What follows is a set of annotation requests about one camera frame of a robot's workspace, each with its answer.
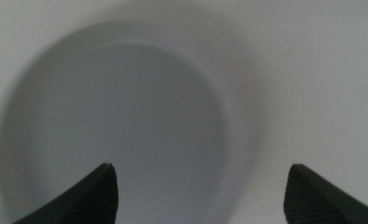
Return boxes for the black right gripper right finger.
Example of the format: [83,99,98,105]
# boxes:
[283,164,368,224]

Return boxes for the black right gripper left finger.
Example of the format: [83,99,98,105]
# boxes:
[12,162,119,224]

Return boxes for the grey shallow bowl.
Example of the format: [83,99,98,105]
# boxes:
[0,30,255,224]

